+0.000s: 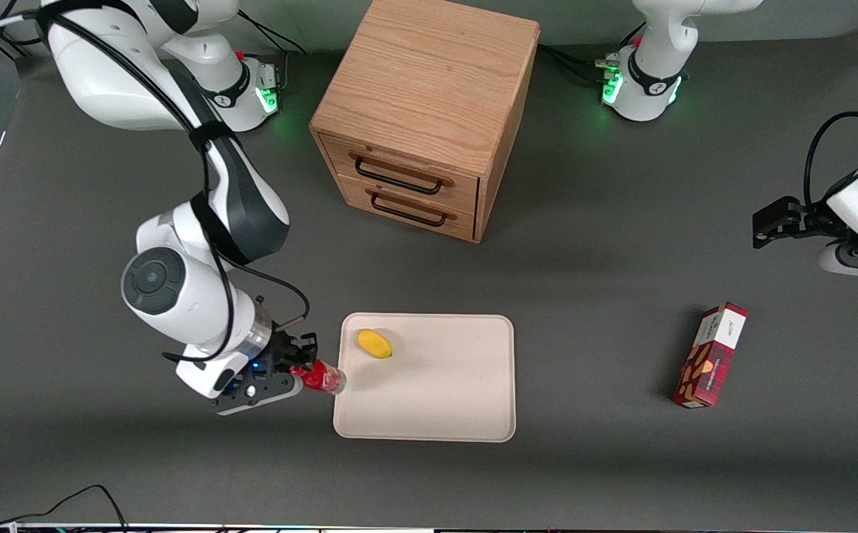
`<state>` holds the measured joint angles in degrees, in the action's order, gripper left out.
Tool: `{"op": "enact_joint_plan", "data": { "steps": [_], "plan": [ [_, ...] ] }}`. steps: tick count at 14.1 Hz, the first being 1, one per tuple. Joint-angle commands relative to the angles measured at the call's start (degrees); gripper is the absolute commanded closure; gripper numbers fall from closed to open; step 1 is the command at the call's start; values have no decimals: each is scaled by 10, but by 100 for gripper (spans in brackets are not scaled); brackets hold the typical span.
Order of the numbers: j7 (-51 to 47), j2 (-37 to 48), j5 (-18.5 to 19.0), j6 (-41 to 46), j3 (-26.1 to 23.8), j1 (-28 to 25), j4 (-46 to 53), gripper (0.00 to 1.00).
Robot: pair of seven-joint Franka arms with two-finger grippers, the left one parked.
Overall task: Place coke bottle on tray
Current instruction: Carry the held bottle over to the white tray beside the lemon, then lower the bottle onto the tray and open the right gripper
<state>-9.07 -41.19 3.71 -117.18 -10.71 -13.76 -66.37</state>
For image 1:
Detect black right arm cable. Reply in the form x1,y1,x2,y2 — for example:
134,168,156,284
0,0,311,363

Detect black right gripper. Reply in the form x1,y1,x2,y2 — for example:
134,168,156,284
260,332,325,389

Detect wooden drawer cabinet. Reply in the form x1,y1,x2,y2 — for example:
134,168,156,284
309,0,541,244

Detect black left base cables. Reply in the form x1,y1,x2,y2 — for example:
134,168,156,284
538,21,648,84

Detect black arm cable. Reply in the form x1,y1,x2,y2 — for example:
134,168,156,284
0,0,311,363
803,30,858,209

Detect black base cables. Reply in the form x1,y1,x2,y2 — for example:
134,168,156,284
538,21,648,84
236,10,308,95

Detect black cable on table edge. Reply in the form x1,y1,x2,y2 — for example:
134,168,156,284
0,484,130,533

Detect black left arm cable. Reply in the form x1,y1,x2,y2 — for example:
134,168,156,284
803,30,858,209

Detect yellow mango fruit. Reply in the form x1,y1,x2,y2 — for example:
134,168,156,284
357,329,394,360

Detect black right base cables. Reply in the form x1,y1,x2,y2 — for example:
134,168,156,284
236,10,308,95

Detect wooden drawer with black handle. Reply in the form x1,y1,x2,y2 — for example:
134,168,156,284
338,174,478,242
320,133,481,216

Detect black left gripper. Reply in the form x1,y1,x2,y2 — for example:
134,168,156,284
753,195,848,249

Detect beige rectangular tray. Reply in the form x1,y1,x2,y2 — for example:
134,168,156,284
332,313,517,443

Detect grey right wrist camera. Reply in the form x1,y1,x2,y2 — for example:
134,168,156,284
175,345,304,417

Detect red plaid cookie box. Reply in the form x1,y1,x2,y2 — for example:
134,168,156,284
670,301,749,409

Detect red coke bottle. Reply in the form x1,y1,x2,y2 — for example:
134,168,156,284
290,361,347,396

